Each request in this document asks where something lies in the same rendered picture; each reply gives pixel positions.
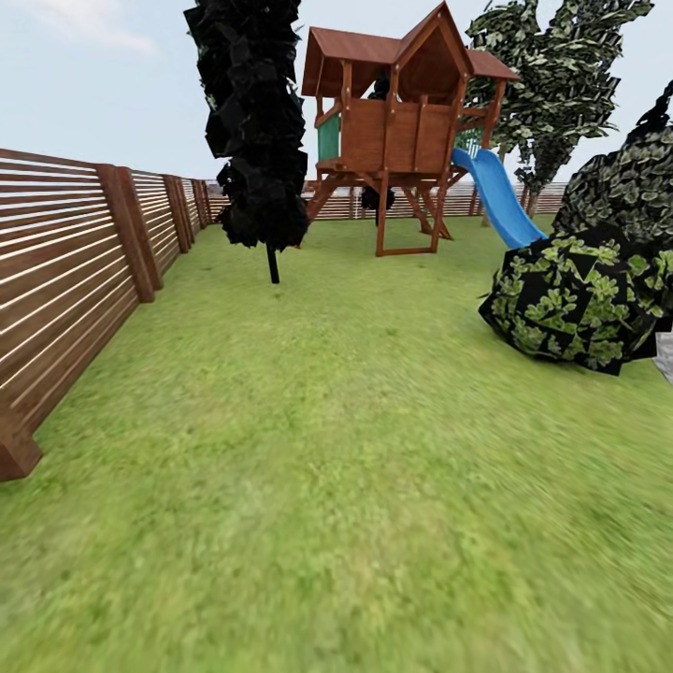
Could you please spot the bush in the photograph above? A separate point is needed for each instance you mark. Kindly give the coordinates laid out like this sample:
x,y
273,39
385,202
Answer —
x,y
631,188
590,295

